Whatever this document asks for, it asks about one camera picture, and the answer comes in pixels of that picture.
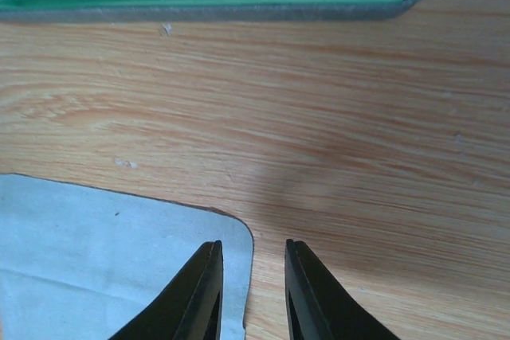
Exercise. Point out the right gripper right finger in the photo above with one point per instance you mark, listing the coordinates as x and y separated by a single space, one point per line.
318 307

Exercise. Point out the light blue cleaning cloth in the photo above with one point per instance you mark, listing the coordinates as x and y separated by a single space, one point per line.
79 262

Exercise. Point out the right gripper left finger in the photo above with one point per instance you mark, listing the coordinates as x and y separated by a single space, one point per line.
189 307

